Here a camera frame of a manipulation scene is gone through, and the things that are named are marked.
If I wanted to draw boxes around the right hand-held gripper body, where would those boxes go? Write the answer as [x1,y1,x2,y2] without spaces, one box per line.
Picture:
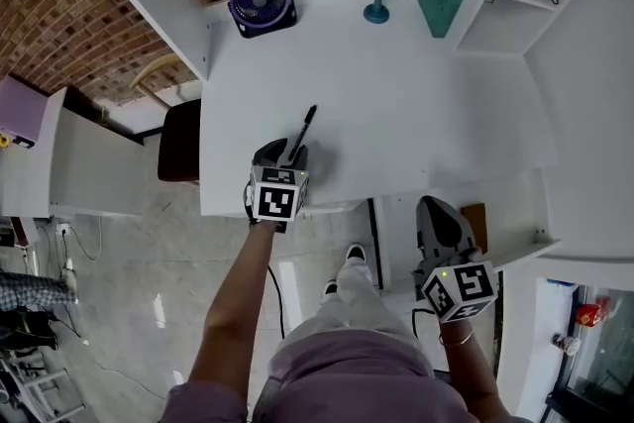
[411,245,499,324]

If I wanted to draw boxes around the person's purple shirt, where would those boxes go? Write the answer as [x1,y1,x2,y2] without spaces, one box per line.
[162,328,537,423]

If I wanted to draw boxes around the small jar white lid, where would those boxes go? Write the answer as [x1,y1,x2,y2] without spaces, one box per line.
[551,332,581,358]

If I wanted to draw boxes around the large white drawer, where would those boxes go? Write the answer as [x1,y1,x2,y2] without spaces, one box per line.
[369,167,564,296]

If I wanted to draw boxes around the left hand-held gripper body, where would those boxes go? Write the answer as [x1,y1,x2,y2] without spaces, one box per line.
[242,158,311,234]

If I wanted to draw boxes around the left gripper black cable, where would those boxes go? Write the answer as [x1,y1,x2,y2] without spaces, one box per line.
[266,264,288,341]

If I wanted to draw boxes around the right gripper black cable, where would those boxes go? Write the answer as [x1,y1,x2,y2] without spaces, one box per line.
[411,307,438,341]

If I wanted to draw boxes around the red packet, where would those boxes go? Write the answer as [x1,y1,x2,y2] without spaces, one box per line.
[575,302,603,329]

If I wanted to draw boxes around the wooden chair dark seat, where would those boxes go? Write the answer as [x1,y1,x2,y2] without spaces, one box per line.
[131,53,202,185]

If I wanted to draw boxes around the person's light trousers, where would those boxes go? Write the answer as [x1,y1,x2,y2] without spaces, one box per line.
[269,257,428,363]

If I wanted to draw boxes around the person's right forearm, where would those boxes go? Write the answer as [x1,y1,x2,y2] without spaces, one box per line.
[438,319,497,401]

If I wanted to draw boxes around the person's left forearm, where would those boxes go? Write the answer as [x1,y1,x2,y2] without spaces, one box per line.
[189,217,279,388]

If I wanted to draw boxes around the black pen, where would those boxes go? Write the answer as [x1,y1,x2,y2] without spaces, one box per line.
[288,104,319,160]

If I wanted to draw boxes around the gold bracelet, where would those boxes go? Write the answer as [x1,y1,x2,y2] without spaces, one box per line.
[438,326,475,348]

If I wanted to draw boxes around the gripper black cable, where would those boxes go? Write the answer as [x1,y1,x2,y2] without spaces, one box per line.
[411,307,438,341]
[266,264,288,341]

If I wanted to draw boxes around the purple desk fan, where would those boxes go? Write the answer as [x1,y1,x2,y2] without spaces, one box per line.
[227,0,299,41]

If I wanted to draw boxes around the brown leather case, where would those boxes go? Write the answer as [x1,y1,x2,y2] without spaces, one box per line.
[460,202,489,255]

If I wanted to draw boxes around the purple box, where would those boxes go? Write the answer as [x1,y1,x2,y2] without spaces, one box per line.
[0,74,51,151]

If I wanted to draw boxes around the white side table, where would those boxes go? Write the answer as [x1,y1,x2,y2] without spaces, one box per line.
[0,86,146,220]

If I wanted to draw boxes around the white cable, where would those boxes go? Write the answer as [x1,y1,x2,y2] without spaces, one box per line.
[70,214,104,263]

